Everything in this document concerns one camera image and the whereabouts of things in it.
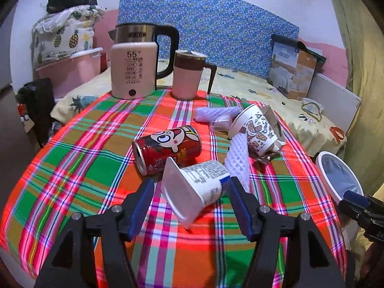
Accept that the white yogurt cup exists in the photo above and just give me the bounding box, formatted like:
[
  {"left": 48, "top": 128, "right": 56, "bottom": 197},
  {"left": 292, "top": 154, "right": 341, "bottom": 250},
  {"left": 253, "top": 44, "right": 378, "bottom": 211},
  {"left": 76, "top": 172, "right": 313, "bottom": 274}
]
[{"left": 161, "top": 157, "right": 230, "bottom": 229}]

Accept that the red cartoon can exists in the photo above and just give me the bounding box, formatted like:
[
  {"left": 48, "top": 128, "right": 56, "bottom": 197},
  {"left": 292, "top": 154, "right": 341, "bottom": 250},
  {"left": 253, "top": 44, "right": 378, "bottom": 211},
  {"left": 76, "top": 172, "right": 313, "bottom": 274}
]
[{"left": 132, "top": 126, "right": 202, "bottom": 176}]

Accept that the patterned paper cup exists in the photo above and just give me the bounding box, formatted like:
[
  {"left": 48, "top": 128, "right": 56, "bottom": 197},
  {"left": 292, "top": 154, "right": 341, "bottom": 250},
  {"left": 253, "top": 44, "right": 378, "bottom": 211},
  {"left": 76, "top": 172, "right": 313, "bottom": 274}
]
[{"left": 228, "top": 104, "right": 286, "bottom": 157}]

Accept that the white trash bin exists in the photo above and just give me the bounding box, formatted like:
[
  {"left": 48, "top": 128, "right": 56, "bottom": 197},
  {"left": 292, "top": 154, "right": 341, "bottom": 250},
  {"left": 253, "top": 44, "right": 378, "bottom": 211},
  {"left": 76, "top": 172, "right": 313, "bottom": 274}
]
[{"left": 316, "top": 151, "right": 364, "bottom": 245}]

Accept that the right hand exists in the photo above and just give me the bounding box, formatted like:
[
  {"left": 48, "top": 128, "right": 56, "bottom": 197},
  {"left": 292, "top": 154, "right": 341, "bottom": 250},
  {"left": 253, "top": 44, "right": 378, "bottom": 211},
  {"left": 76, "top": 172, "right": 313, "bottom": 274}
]
[{"left": 360, "top": 242, "right": 383, "bottom": 278}]

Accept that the yellow green curtain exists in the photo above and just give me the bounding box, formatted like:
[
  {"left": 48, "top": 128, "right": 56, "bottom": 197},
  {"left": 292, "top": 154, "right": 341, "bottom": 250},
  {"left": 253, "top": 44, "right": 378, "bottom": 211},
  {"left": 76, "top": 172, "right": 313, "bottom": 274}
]
[{"left": 332, "top": 0, "right": 383, "bottom": 194}]

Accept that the brown snack wrapper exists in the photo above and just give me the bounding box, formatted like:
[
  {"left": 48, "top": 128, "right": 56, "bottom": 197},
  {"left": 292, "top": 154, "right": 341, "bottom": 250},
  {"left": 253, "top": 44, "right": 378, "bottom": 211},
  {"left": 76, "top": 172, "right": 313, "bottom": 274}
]
[{"left": 249, "top": 152, "right": 281, "bottom": 165}]

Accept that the plaid tablecloth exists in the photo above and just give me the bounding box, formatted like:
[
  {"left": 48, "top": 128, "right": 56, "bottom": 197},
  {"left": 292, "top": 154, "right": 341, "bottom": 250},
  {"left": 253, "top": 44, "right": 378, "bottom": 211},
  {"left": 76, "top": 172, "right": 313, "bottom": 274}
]
[{"left": 1, "top": 89, "right": 348, "bottom": 287}]

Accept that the small clear plastic cup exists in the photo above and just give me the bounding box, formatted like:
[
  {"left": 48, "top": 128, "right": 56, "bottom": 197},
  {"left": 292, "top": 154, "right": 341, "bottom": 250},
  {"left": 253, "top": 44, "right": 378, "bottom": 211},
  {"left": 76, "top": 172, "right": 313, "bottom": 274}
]
[{"left": 211, "top": 114, "right": 236, "bottom": 133}]

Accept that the white panel board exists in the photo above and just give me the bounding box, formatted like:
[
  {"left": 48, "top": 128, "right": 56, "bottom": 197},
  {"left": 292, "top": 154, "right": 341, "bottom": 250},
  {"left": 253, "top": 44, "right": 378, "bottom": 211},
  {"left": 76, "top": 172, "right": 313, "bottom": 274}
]
[{"left": 307, "top": 73, "right": 361, "bottom": 134}]

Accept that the yellow bed sheet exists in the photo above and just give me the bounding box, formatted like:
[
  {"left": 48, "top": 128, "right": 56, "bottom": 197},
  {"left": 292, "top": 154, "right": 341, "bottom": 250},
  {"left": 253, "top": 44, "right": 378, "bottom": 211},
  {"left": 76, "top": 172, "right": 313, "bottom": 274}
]
[{"left": 51, "top": 68, "right": 347, "bottom": 157}]

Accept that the bedding product box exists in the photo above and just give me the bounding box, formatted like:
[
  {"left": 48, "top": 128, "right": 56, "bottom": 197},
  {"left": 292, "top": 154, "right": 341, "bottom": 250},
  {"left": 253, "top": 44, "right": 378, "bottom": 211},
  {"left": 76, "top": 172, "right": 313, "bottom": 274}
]
[{"left": 268, "top": 34, "right": 326, "bottom": 100}]

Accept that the black suitcase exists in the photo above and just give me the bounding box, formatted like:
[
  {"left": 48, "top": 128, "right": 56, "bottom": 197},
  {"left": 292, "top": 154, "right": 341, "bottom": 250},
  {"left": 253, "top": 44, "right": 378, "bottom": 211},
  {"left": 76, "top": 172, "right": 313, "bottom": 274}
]
[{"left": 16, "top": 78, "right": 55, "bottom": 147}]

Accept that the pink brown mug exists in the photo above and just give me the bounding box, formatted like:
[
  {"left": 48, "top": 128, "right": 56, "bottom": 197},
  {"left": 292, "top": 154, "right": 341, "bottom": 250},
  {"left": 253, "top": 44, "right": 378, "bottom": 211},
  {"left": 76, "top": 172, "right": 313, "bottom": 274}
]
[{"left": 171, "top": 49, "right": 217, "bottom": 101}]

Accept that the electric kettle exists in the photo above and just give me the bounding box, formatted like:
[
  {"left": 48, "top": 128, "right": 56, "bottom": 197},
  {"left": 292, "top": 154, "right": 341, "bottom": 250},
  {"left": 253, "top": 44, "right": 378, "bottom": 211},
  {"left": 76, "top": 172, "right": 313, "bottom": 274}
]
[{"left": 109, "top": 23, "right": 180, "bottom": 100}]

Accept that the pink storage box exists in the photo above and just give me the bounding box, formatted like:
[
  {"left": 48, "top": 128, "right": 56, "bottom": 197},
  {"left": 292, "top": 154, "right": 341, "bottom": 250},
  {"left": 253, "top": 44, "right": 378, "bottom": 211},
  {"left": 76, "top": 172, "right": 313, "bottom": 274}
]
[{"left": 36, "top": 48, "right": 105, "bottom": 99}]

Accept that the black bag on bundle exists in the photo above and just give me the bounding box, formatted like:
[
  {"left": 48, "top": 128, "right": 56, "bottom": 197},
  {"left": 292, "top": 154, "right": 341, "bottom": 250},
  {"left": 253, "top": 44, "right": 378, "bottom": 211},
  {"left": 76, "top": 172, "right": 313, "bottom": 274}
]
[{"left": 46, "top": 0, "right": 98, "bottom": 14}]

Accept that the orange strap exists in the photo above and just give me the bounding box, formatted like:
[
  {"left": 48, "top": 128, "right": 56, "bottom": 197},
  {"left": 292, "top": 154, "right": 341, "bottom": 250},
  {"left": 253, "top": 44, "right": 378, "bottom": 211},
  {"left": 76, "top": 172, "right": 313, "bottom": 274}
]
[{"left": 329, "top": 125, "right": 346, "bottom": 144}]

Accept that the clear container with strap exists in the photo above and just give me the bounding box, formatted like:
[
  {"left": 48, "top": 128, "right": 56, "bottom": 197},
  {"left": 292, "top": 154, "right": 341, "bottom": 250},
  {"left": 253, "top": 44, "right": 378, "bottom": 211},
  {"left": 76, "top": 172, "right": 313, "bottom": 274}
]
[{"left": 301, "top": 97, "right": 324, "bottom": 122}]

